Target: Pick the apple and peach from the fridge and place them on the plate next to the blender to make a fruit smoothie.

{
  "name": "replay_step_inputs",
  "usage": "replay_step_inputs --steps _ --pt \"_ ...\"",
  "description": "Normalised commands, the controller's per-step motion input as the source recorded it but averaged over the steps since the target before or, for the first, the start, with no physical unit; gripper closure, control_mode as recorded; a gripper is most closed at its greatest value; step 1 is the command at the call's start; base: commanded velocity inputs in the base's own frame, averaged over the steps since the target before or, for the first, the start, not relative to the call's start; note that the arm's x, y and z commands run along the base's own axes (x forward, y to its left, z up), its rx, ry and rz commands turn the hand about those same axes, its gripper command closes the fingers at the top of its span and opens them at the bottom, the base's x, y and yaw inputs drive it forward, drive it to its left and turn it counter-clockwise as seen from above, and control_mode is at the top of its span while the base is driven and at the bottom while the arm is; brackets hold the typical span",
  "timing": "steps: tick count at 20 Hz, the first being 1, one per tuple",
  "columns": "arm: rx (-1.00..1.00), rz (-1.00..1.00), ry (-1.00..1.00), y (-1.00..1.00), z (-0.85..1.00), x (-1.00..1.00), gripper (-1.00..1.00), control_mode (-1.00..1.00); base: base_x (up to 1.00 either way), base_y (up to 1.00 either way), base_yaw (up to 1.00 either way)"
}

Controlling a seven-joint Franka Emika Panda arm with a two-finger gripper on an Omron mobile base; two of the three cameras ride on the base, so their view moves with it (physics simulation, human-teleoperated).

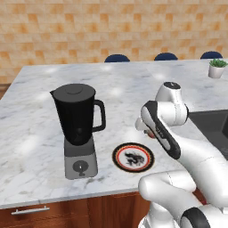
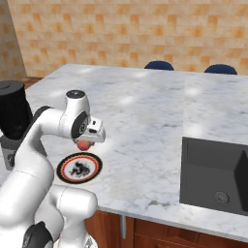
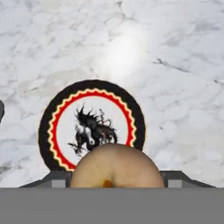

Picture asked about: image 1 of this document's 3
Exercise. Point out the small plant in white pot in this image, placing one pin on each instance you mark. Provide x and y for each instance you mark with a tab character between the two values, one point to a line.
216	70

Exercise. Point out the wooden cupboard door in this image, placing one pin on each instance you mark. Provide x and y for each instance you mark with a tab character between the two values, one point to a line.
118	210

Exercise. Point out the wooden drawer front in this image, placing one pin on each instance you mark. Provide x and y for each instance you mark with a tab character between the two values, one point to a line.
59	216

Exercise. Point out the dark sink basin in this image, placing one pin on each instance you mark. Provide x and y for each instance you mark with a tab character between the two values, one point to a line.
212	124

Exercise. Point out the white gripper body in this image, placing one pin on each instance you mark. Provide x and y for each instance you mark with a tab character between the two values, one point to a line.
140	123

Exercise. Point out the round plate with dragon print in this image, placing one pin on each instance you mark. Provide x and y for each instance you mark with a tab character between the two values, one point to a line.
133	158

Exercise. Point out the black and grey blender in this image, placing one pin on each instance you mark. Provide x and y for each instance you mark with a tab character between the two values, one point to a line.
77	118

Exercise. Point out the dark blue stool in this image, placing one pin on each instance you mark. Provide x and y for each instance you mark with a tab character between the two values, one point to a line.
166	56
117	58
211	55

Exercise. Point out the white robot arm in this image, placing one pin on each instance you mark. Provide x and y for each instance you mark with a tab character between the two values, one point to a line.
190	154

